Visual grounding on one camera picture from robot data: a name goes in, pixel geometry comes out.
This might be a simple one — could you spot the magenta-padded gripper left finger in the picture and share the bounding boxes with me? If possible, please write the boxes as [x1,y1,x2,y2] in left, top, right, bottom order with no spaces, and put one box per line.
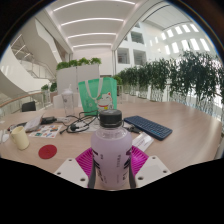
[54,147,98,189]

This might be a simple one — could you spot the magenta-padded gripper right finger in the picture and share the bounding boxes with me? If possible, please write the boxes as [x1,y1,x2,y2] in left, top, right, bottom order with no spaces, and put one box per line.
[128,145,172,189]

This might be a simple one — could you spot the purple drink bottle black cap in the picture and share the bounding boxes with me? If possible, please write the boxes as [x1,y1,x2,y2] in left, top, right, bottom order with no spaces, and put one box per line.
[90,109,133,191]

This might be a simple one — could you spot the flat round red coaster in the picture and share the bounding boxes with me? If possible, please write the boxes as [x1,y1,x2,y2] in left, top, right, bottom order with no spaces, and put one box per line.
[38,144,58,160]

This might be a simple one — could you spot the dark blue keyboard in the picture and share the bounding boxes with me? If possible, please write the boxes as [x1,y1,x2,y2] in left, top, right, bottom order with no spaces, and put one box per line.
[123,115,173,141]

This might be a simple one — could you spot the colourful sticker sheet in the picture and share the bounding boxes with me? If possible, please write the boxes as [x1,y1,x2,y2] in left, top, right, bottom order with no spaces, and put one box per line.
[28,124,63,139]

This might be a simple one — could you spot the small black case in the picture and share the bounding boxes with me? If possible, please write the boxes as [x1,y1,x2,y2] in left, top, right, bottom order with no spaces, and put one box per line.
[40,115,58,125]

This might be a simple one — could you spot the pale yellow mug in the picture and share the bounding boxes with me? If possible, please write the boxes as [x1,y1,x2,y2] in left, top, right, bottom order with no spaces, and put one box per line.
[9,125,30,151]

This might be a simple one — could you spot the clear plastic bag with papers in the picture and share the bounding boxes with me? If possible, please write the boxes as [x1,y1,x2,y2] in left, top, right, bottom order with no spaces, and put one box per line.
[23,113,46,133]

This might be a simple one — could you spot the clear plastic bottle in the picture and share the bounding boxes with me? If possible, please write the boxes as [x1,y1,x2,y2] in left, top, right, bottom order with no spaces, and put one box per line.
[60,84,76,118]

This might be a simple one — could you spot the black office chair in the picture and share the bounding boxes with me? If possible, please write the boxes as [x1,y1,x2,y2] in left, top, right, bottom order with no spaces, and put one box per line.
[21,100,37,113]

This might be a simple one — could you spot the green tote bag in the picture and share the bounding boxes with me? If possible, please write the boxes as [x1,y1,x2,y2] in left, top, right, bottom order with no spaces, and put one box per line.
[77,76,118,117]

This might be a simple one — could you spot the potted green plants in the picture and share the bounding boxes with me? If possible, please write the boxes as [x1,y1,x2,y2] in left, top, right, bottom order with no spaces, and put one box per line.
[40,81,58,101]

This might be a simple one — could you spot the white cabinet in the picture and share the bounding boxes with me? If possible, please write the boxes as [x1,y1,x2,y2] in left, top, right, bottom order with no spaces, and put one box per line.
[55,64,101,104]

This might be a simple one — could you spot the row of green trees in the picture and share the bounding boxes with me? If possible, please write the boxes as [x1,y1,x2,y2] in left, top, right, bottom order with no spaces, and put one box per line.
[111,49,224,116]

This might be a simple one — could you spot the green plants on cabinet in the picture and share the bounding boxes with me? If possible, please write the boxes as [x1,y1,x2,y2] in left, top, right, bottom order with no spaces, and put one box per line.
[55,57,103,71]

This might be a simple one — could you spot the ceiling light strips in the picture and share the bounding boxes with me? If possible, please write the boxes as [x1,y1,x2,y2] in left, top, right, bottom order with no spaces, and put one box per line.
[53,0,136,49]

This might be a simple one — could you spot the black cable tangle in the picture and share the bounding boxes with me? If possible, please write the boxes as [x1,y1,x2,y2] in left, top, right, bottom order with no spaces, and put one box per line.
[59,111,101,134]

